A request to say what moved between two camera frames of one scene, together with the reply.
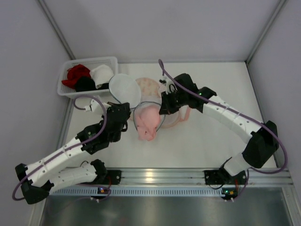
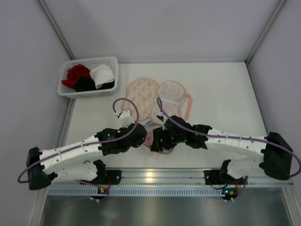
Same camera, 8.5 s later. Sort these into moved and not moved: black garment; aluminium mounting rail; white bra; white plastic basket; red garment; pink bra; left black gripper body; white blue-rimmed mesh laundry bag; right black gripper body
Moved: white blue-rimmed mesh laundry bag; left black gripper body; right black gripper body; pink bra
Not moved: black garment; white bra; white plastic basket; aluminium mounting rail; red garment
